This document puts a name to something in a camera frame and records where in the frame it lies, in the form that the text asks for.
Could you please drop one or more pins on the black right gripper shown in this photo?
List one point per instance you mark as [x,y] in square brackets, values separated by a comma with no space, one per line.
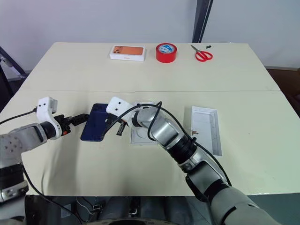
[117,120]

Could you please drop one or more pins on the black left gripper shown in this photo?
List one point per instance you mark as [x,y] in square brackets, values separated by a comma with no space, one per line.
[63,125]

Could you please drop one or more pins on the dark blue smartphone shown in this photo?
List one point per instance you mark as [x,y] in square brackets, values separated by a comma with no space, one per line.
[93,124]

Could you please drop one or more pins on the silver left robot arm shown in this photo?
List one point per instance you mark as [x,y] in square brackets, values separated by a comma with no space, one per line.
[25,137]

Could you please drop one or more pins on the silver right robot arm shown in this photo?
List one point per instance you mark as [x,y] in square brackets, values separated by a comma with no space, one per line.
[178,143]

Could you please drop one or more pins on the white phone box base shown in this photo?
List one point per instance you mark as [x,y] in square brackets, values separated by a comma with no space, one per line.
[140,137]

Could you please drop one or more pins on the orange printed phone box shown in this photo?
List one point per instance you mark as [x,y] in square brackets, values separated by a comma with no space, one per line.
[127,52]

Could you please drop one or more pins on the white phone box lid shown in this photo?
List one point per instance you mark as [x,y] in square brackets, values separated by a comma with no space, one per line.
[206,127]

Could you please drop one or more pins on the dark grey rounded shape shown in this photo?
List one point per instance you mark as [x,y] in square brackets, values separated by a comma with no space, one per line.
[114,208]

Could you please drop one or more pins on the small brown paper scrap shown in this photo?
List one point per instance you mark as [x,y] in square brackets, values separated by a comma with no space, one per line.
[195,132]

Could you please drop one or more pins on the red tape roll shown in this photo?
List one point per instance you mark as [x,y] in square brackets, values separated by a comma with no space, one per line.
[166,55]

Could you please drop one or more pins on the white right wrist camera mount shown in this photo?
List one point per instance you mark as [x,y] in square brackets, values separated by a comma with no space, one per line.
[117,106]

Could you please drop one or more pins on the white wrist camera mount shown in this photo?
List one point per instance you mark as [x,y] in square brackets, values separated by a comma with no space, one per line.
[45,105]
[117,106]

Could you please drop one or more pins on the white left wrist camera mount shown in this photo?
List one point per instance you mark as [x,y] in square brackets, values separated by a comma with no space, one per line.
[45,105]

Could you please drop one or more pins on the dark metal frame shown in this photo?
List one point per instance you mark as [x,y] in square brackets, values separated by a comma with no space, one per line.
[10,68]

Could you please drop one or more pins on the dark grey upright post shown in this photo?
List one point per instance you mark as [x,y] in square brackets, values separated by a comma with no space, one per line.
[202,21]

